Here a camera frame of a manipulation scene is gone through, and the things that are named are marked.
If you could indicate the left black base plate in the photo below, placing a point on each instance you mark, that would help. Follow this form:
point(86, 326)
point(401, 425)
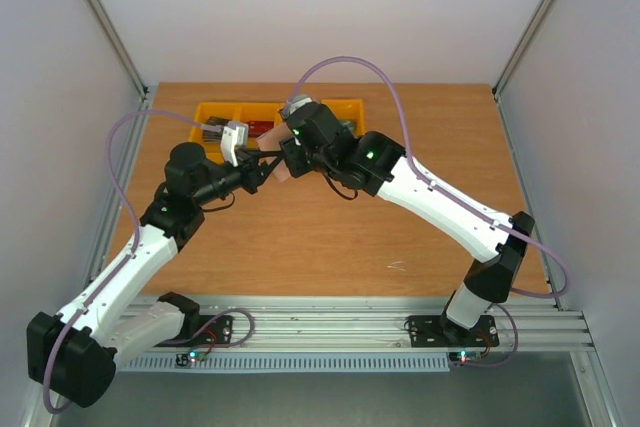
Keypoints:
point(215, 331)

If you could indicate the teal card stack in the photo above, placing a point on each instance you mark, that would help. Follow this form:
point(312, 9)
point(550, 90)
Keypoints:
point(350, 125)

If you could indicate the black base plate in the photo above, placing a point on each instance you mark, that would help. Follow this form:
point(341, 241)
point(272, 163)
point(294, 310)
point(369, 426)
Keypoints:
point(436, 331)
point(215, 331)

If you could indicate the right green circuit board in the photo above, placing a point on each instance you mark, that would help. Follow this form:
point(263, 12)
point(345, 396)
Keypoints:
point(466, 356)

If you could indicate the red card stack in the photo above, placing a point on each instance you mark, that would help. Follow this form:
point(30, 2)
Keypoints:
point(259, 127)

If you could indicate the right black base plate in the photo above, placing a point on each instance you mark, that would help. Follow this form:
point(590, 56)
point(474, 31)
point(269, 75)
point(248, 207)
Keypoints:
point(436, 331)

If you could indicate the left green circuit board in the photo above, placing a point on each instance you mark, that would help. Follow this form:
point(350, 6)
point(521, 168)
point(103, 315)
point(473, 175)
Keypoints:
point(187, 360)

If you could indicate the grey slotted cable duct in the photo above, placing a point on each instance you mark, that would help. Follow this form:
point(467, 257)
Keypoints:
point(295, 362)

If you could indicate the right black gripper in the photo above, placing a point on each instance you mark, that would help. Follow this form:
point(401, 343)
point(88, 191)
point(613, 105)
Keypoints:
point(292, 158)

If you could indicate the yellow bin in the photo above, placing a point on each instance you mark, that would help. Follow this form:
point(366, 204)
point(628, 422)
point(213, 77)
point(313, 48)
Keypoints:
point(214, 114)
point(348, 109)
point(259, 116)

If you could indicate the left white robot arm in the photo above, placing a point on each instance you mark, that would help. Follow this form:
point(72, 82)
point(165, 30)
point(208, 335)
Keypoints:
point(77, 351)

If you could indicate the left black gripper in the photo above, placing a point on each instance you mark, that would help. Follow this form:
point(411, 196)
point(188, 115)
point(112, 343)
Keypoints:
point(255, 174)

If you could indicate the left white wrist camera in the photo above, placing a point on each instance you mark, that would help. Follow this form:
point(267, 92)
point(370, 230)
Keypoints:
point(234, 134)

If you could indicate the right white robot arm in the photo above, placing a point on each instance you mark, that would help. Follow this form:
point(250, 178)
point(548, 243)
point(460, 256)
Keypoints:
point(377, 165)

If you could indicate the green circuit board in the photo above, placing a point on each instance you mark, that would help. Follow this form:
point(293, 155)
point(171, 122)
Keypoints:
point(466, 356)
point(187, 360)

